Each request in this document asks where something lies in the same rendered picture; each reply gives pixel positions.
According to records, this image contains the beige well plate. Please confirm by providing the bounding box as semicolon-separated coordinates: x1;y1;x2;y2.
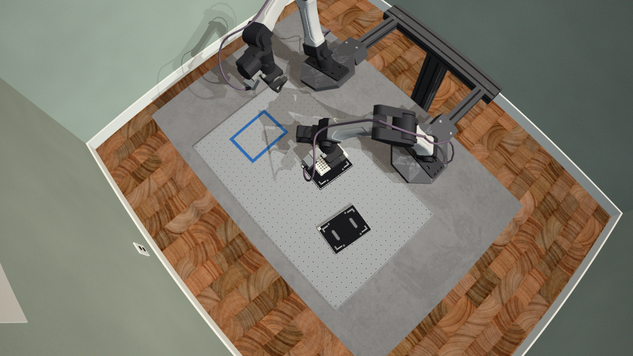
315;144;348;176

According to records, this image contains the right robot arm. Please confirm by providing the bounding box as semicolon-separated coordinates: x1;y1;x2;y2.
236;0;349;81

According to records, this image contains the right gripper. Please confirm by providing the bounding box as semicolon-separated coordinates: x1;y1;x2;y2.
243;59;288;93

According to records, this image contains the blue tape outline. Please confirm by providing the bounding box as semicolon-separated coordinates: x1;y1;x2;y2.
230;110;288;163

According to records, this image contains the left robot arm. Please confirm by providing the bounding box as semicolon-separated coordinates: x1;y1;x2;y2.
296;104;444;179

